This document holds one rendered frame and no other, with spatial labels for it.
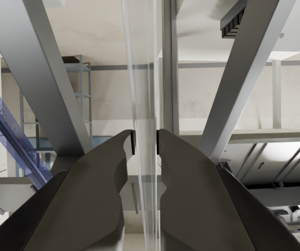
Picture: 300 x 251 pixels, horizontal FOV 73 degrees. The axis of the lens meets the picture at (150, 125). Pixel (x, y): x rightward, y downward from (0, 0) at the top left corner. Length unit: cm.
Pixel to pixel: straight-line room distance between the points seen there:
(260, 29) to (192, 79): 317
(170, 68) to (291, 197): 47
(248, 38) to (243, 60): 3
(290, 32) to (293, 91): 373
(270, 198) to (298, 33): 38
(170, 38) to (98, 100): 286
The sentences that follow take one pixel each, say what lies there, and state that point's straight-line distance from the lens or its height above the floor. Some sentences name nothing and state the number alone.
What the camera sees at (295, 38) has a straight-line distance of 33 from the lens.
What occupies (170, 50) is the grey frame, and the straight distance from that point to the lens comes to 68.
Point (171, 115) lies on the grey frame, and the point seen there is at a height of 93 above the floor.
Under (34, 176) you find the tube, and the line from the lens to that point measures 22.
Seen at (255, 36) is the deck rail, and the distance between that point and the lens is 30.
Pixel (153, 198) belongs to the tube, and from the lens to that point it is 18.
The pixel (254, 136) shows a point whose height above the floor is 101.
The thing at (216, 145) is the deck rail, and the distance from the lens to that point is 39.
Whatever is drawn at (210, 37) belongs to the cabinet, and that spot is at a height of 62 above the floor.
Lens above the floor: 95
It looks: 1 degrees up
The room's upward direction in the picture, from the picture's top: 179 degrees clockwise
